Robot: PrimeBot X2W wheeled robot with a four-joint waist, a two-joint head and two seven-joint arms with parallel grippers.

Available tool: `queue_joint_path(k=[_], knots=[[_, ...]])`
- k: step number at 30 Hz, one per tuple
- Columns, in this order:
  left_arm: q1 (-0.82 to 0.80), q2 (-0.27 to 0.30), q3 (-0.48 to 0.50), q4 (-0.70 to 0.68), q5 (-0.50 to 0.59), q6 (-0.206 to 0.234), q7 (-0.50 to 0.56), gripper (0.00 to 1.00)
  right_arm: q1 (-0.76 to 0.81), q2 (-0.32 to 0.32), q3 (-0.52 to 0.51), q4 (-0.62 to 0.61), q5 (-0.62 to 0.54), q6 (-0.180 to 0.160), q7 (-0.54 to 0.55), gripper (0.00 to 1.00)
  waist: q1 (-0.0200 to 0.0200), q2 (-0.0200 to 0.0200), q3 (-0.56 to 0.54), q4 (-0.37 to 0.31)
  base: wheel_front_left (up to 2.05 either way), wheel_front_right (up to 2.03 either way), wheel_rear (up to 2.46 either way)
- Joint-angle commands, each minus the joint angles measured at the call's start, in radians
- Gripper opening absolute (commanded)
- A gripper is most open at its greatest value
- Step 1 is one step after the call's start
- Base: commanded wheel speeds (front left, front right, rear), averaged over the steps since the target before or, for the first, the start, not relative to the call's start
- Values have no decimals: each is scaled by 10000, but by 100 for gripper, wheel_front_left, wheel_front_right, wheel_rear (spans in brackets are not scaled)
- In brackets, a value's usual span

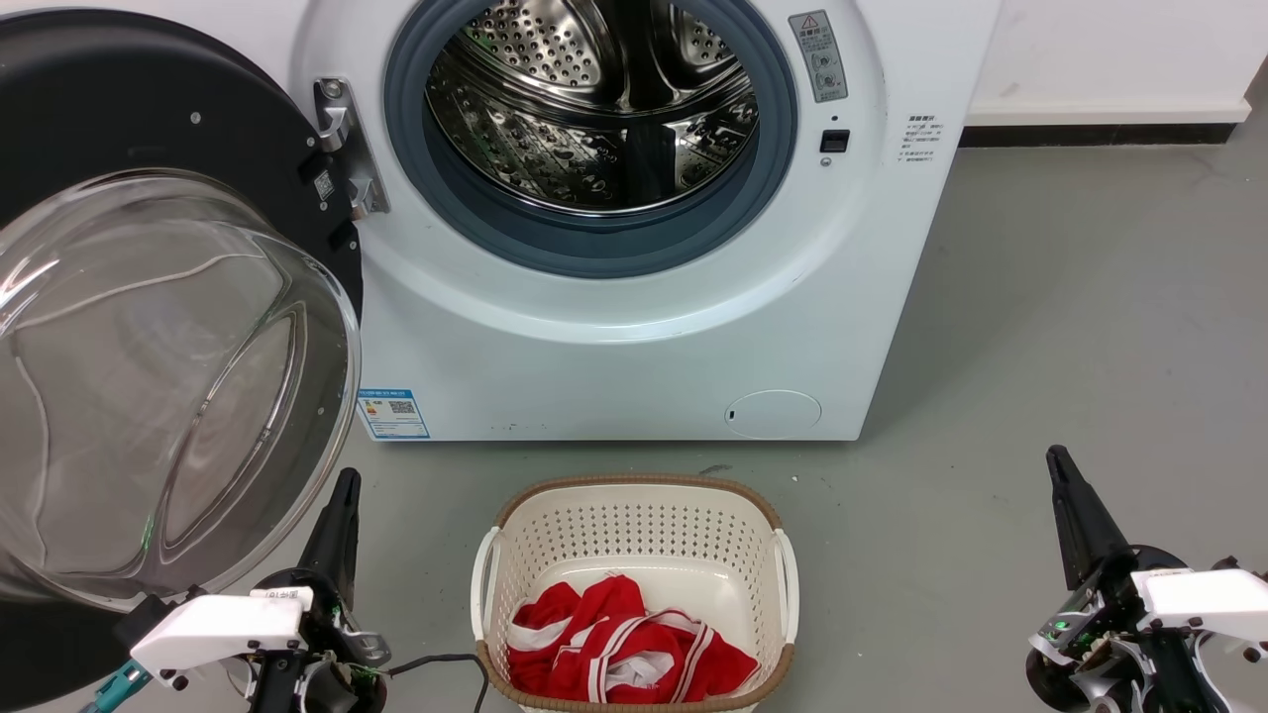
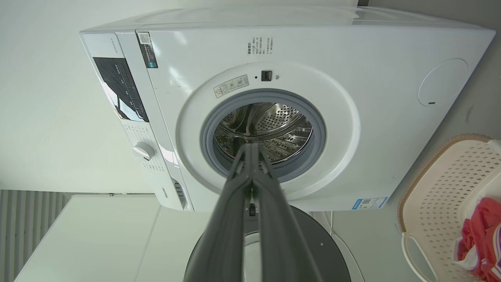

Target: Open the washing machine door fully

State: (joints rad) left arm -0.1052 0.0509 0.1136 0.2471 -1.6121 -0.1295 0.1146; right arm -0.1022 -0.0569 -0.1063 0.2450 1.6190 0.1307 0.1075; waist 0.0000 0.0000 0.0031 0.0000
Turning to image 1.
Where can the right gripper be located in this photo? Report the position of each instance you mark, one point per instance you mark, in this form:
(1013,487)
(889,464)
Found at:
(1109,619)

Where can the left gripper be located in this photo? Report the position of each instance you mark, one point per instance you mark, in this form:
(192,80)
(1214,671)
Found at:
(335,639)

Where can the black round glass washer door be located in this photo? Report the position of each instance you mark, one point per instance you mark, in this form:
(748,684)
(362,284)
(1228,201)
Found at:
(149,109)

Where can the white front-load washing machine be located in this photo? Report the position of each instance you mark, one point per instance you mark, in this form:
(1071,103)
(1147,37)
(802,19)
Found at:
(614,376)

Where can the metal door hinge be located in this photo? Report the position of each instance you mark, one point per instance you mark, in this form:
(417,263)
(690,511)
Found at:
(349,149)

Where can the black door latch socket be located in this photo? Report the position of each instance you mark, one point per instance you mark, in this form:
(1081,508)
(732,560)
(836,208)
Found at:
(835,141)

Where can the blue energy label sticker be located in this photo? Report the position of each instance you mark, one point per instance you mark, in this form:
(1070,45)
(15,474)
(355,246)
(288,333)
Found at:
(393,414)

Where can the cream perforated laundry basket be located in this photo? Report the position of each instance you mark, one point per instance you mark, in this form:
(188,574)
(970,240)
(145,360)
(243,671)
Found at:
(634,525)

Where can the red and white garment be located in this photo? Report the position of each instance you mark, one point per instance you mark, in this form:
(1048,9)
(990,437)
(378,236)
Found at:
(634,644)

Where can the round white filter cover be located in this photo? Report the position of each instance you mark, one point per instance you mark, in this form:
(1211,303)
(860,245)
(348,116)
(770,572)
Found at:
(775,415)

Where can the black baseboard strip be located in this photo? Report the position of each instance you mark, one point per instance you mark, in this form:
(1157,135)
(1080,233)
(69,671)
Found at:
(1090,135)

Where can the small printed text sticker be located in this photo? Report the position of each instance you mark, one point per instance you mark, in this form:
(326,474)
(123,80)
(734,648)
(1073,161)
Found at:
(921,139)

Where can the grey warning sticker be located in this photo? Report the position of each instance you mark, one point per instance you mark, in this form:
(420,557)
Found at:
(818,57)

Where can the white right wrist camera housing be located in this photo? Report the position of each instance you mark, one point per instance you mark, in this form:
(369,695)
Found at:
(1204,599)

